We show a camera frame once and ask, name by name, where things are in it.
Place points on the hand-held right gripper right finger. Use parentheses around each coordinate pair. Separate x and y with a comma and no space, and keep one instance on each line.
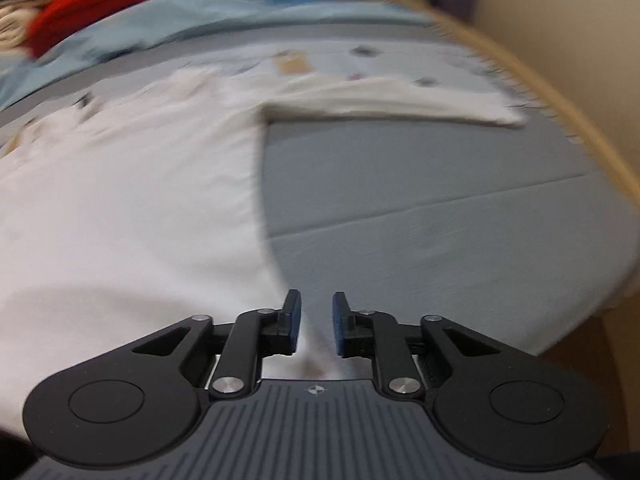
(340,325)

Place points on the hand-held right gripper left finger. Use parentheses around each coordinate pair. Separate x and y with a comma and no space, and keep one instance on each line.
(295,325)

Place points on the white long-sleeved garment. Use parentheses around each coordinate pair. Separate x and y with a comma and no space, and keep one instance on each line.
(125,200)

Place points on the light blue sheet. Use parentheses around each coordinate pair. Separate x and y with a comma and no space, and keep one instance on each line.
(150,20)

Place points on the red folded blanket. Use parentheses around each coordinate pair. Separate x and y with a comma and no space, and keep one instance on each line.
(100,0)

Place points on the cream folded blanket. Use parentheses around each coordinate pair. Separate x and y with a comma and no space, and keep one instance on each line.
(12,30)

